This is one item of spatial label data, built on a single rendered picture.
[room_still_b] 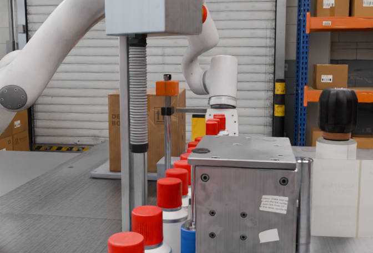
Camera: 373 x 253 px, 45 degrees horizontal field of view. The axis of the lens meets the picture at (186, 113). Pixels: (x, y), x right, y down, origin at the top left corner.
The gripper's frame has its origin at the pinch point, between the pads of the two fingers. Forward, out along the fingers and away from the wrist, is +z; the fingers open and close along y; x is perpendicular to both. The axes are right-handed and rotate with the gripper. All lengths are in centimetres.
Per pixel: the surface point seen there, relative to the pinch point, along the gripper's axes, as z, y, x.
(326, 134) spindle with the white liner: -2.7, 25.7, -32.5
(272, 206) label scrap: 14, 13, -85
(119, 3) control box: -21, -14, -59
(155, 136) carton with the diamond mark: -8.9, -23.7, 14.7
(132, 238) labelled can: 18, 1, -91
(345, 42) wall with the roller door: -179, 103, 365
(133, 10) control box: -19, -11, -61
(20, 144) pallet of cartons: -46, -254, 330
